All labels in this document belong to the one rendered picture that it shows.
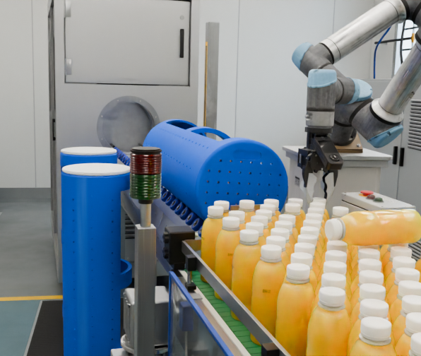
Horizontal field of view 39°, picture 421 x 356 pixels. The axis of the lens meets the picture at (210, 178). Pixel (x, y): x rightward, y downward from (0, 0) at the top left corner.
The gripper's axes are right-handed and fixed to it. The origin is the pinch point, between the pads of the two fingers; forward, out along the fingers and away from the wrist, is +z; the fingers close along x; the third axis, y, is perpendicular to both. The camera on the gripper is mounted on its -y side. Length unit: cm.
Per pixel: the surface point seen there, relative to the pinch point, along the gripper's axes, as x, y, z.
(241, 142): 17.5, 14.8, -14.7
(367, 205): -7.5, -12.3, -1.2
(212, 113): -17, 158, -15
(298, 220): 9.9, -8.5, 2.8
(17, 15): 88, 549, -97
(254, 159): 13.3, 15.1, -9.5
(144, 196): 53, -29, -9
